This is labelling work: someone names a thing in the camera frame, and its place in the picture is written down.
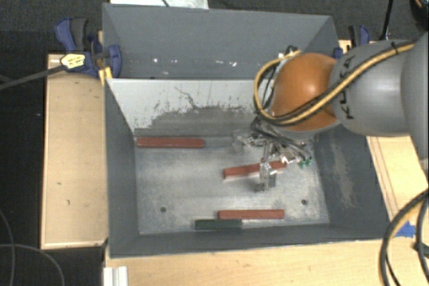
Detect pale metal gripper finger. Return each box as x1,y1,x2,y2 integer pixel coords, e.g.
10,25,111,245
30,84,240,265
258,161,278,192
232,131,251,154

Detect pale wood flat board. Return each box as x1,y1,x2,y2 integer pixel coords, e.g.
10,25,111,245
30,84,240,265
40,53,110,251

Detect dark green flat block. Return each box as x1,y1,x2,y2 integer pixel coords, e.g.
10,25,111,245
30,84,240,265
194,218,243,231

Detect grey metal bin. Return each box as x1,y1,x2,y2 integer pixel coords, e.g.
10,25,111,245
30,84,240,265
101,2,391,258

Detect red-brown flat block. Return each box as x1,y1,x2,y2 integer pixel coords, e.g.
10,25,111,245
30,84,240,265
222,159,288,181
135,137,206,149
217,208,286,221

